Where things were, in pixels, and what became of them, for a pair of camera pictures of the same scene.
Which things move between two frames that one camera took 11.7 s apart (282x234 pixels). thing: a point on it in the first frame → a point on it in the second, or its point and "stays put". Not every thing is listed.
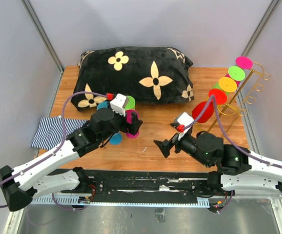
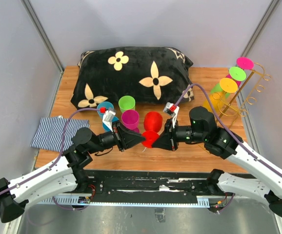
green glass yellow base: (227, 84) stays put
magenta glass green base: (236, 73) stays put
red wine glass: (221, 98) → (152, 123)
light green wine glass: (130, 105) stays put
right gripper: (165, 146) → (167, 140)
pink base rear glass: (129, 117) stays put
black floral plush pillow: (145, 74) stays put
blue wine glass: (104, 104) stays put
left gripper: (135, 125) → (125, 139)
